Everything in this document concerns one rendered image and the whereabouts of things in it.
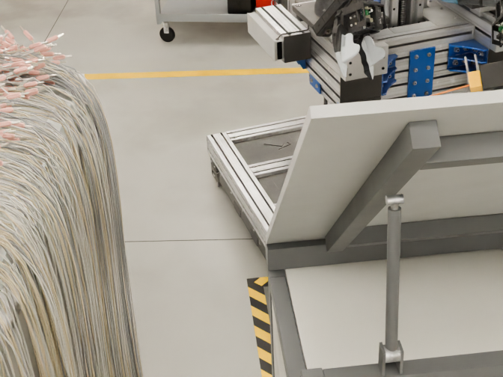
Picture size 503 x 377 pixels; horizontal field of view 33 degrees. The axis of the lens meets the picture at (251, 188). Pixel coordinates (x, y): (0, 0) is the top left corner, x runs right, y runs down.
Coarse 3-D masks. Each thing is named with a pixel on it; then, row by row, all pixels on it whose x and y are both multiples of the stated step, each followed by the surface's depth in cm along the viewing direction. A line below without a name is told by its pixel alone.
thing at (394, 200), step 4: (388, 196) 138; (392, 196) 138; (396, 196) 138; (400, 196) 138; (388, 200) 138; (392, 200) 138; (396, 200) 138; (400, 200) 138; (388, 204) 138; (392, 204) 138; (396, 204) 138; (392, 208) 139; (396, 208) 138
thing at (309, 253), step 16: (320, 240) 210; (432, 240) 211; (448, 240) 212; (464, 240) 212; (480, 240) 213; (496, 240) 213; (272, 256) 209; (288, 256) 209; (304, 256) 210; (320, 256) 210; (336, 256) 211; (352, 256) 211; (368, 256) 212; (384, 256) 212; (400, 256) 213; (416, 256) 214
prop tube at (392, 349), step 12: (396, 216) 139; (396, 228) 140; (396, 240) 141; (396, 252) 142; (396, 264) 143; (396, 276) 144; (396, 288) 145; (396, 300) 146; (396, 312) 147; (396, 324) 148; (396, 336) 149; (384, 348) 151; (396, 348) 151; (396, 360) 151
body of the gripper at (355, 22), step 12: (348, 0) 183; (360, 0) 180; (372, 0) 180; (348, 12) 180; (360, 12) 179; (372, 12) 181; (384, 12) 182; (348, 24) 182; (360, 24) 178; (372, 24) 180; (384, 24) 182
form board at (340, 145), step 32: (448, 96) 113; (480, 96) 113; (320, 128) 116; (352, 128) 118; (384, 128) 119; (448, 128) 123; (480, 128) 125; (320, 160) 134; (352, 160) 136; (288, 192) 154; (320, 192) 157; (352, 192) 160; (416, 192) 166; (448, 192) 170; (480, 192) 173; (288, 224) 187; (320, 224) 191
